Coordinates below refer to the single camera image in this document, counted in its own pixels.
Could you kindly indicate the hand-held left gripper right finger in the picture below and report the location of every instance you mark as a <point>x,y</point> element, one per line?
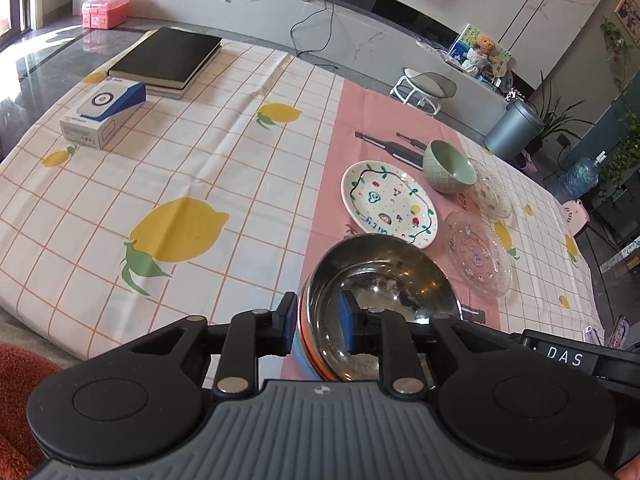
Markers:
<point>347,325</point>

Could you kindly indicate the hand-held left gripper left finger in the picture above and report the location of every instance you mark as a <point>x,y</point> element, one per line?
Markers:
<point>287,321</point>

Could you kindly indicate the stainless steel bowl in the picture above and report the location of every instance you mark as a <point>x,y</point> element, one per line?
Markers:
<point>380,270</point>

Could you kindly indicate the clear glass plate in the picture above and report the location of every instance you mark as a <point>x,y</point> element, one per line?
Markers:
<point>477,255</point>
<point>492,195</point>

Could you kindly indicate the painted white ceramic plate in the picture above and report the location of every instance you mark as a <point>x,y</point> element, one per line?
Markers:
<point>385,200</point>

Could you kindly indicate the pink stool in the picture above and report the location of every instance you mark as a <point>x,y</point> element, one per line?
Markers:
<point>575,215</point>

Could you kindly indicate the pink printed table mat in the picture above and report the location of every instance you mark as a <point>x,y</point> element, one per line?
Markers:
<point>330,160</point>

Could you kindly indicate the lemon print checked tablecloth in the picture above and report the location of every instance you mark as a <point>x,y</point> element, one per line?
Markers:
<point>225,160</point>

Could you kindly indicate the blue water bottle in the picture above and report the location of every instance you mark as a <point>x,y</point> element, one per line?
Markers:
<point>580,177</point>

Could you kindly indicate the green ceramic bowl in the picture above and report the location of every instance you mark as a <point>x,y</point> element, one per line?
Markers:
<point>447,170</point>

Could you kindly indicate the grey trash bin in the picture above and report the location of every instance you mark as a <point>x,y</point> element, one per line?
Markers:
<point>510,130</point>

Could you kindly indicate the long-leaf potted plant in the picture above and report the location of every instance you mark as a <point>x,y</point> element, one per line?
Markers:
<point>552,120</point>

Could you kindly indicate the trailing green plant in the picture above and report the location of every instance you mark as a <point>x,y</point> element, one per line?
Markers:
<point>622,125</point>

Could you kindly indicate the white round stool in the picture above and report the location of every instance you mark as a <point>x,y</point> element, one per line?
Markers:
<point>430,85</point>

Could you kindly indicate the white book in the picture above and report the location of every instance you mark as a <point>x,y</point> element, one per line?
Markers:
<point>167,93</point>

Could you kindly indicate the red cloth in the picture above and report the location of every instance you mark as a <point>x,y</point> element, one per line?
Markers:
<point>20,385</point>

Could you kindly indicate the white and blue box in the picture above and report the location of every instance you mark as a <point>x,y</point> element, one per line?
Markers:
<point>95,120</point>

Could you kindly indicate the black hardcover book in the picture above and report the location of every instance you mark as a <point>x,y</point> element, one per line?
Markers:
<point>165,55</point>

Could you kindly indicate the brown teddy bear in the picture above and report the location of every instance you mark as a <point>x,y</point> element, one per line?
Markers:
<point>484,46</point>

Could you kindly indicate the marble tv bench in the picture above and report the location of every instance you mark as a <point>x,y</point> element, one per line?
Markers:
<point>200,10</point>

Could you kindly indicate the pink plastic case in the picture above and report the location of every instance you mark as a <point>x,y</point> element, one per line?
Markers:
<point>102,12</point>

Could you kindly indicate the framed wall picture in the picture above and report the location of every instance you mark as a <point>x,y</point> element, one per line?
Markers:
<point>629,15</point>

